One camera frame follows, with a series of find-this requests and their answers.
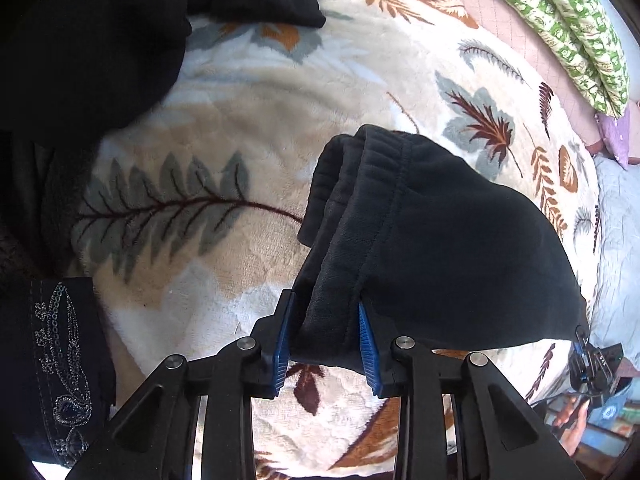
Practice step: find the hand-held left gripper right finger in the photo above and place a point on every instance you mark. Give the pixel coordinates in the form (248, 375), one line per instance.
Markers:
(368, 352)

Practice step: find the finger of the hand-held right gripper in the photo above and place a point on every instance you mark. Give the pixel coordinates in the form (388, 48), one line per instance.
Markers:
(581, 342)

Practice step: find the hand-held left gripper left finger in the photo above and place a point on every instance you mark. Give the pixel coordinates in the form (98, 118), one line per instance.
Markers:
(281, 355)

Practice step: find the black pants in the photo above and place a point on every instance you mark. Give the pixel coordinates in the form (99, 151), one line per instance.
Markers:
(425, 235)

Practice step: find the person's right hand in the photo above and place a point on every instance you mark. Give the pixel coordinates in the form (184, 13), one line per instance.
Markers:
(572, 427)

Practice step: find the grey pillow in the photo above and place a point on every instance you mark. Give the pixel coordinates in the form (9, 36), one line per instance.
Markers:
(617, 240)

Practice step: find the purple pillow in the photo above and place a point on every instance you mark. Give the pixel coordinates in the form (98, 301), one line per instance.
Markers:
(620, 132)

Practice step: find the dark embroidered cloth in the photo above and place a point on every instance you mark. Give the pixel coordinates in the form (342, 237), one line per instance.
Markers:
(55, 360)

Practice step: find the leaf printed blanket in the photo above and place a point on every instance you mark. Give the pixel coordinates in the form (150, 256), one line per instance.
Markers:
(260, 125)

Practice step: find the green patterned quilt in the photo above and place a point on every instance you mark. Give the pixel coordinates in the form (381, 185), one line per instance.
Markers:
(565, 15)

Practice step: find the black clothes pile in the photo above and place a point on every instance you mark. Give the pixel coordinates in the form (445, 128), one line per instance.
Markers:
(100, 35)

